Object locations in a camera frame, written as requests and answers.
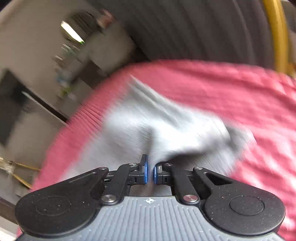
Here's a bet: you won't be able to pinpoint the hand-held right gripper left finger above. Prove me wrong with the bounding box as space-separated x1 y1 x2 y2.
67 154 148 205

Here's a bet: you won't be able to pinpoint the pink ribbed blanket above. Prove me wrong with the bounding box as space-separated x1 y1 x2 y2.
16 59 296 241

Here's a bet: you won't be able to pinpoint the dark grey curtain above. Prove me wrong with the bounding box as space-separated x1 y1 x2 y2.
90 0 296 72

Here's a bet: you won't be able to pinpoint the grey pants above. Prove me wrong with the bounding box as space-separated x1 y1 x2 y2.
66 75 257 200

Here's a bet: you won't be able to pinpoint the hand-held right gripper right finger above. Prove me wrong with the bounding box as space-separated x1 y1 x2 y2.
153 162 234 205

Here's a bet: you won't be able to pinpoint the round mirror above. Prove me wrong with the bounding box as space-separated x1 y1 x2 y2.
60 11 99 45

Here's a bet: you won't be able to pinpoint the gold tripod shelf stand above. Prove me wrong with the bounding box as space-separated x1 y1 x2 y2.
0 157 41 189

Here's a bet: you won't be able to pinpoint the white black-edged panel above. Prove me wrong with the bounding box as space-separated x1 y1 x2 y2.
21 91 68 127

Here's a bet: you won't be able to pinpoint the dark wall television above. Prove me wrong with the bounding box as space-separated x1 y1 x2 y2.
0 69 31 147

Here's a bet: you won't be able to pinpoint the yellow pole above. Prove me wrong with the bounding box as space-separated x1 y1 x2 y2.
262 0 290 74

